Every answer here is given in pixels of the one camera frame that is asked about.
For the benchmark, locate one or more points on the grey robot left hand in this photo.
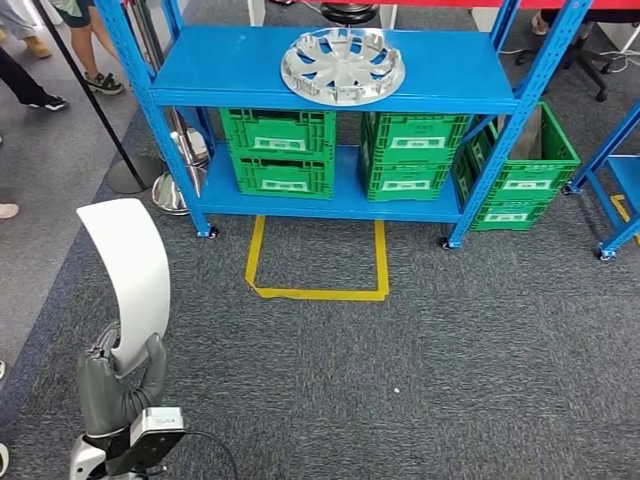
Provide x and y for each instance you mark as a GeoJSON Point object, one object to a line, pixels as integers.
{"type": "Point", "coordinates": [100, 397]}

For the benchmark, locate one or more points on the white curved plastic panel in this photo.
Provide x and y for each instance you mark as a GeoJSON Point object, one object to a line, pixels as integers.
{"type": "Point", "coordinates": [135, 265]}

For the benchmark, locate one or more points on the blue metal shelf rack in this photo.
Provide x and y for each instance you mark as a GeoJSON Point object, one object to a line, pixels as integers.
{"type": "Point", "coordinates": [225, 66]}
{"type": "Point", "coordinates": [625, 175]}

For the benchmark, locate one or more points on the person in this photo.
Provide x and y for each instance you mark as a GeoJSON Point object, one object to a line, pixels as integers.
{"type": "Point", "coordinates": [540, 25]}
{"type": "Point", "coordinates": [20, 79]}
{"type": "Point", "coordinates": [7, 210]}
{"type": "Point", "coordinates": [80, 46]}
{"type": "Point", "coordinates": [35, 46]}

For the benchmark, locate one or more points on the black stanchion pole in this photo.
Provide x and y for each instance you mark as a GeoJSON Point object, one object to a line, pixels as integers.
{"type": "Point", "coordinates": [132, 175]}

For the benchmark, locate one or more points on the yellow floor tape square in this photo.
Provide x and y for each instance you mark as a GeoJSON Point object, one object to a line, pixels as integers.
{"type": "Point", "coordinates": [623, 212]}
{"type": "Point", "coordinates": [320, 293]}

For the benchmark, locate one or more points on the grey plastic wheel cover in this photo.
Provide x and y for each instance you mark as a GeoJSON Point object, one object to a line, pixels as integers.
{"type": "Point", "coordinates": [345, 69]}

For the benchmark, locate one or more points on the black round stool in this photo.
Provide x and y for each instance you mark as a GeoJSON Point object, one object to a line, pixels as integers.
{"type": "Point", "coordinates": [350, 12]}

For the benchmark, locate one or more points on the red horizontal beam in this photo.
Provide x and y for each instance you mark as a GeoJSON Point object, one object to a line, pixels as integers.
{"type": "Point", "coordinates": [450, 3]}

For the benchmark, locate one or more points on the grey foam sheet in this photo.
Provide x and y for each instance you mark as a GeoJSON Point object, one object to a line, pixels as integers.
{"type": "Point", "coordinates": [525, 139]}

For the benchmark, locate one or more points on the black office chair base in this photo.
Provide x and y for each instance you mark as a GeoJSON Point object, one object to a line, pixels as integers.
{"type": "Point", "coordinates": [587, 63]}

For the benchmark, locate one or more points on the chrome stanchion post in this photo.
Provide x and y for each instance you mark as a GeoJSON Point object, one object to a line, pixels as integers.
{"type": "Point", "coordinates": [175, 195]}
{"type": "Point", "coordinates": [192, 142]}

